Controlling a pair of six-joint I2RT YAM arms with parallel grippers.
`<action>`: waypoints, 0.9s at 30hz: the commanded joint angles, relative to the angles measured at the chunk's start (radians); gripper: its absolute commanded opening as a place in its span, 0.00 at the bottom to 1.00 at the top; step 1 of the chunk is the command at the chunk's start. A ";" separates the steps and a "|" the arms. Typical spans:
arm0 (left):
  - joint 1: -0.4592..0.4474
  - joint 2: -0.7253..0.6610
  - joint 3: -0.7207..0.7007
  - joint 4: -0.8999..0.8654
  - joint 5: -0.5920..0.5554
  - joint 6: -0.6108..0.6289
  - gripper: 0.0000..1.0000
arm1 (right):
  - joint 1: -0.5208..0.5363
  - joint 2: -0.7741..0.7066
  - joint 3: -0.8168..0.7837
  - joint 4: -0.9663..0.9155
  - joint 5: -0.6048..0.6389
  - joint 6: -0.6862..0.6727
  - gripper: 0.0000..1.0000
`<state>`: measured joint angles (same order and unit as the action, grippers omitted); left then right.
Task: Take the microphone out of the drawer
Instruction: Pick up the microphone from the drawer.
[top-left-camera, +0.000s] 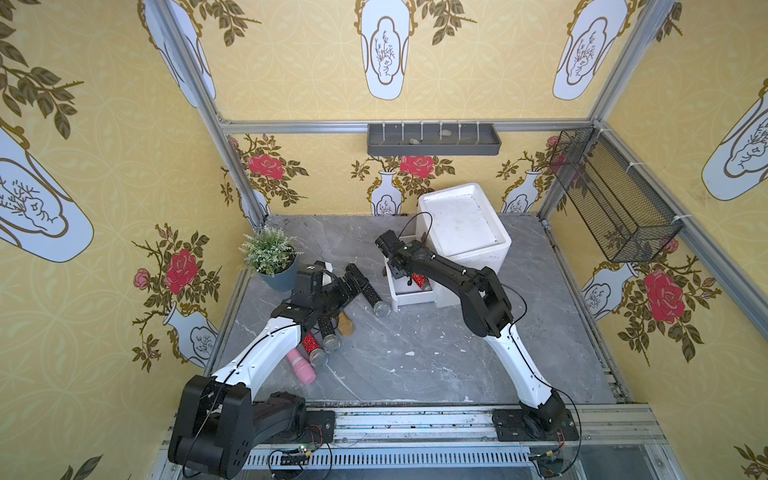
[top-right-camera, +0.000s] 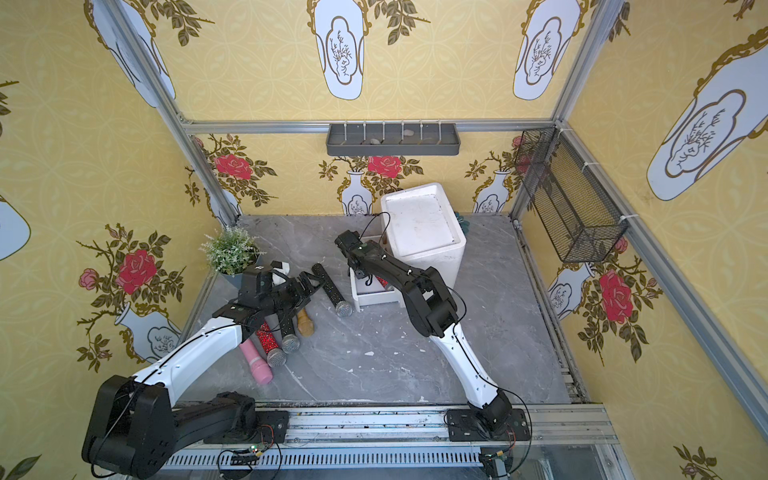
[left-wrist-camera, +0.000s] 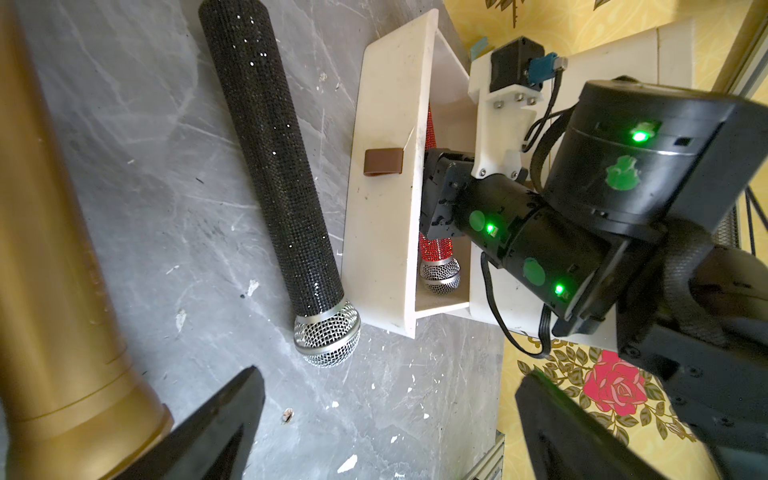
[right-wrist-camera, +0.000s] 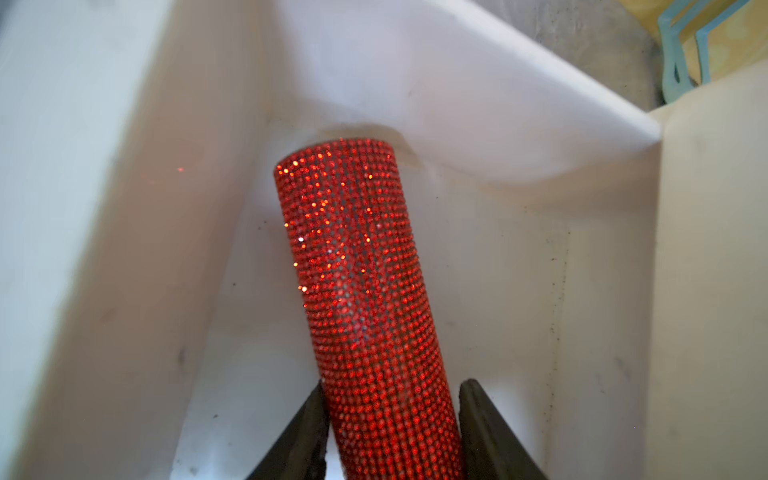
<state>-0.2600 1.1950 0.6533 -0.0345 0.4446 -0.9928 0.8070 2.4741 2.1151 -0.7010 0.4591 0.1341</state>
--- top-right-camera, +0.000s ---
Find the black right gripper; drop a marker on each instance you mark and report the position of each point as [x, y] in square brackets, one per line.
[354, 249]

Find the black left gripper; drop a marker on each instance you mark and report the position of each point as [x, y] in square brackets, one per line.
[294, 291]

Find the wooden rolling pin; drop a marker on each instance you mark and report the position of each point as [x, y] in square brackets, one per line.
[305, 324]

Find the black microphone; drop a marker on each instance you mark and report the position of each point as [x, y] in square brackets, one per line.
[290, 341]
[342, 307]

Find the white bottom drawer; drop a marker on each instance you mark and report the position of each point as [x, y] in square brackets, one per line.
[366, 294]

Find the red glitter microphone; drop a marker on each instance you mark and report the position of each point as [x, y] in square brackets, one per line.
[275, 356]

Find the pink microphone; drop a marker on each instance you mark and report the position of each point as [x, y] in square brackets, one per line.
[259, 368]

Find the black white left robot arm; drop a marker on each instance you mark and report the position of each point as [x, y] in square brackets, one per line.
[136, 425]

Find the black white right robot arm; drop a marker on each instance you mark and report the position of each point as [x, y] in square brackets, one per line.
[433, 312]

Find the white plastic drawer cabinet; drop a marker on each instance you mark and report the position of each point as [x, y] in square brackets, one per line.
[424, 231]

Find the green potted plant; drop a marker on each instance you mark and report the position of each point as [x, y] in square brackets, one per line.
[230, 253]

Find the green object behind cabinet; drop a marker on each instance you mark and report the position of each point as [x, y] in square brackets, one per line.
[463, 222]

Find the grey wall shelf tray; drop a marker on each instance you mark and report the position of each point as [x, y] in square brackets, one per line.
[393, 138]

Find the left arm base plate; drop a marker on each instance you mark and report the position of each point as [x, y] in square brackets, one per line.
[268, 426]

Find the aluminium front rail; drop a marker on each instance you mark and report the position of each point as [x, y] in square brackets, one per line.
[410, 435]

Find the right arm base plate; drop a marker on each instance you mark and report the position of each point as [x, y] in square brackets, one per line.
[468, 425]

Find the black wire mesh basket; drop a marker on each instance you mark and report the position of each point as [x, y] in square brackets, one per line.
[582, 221]

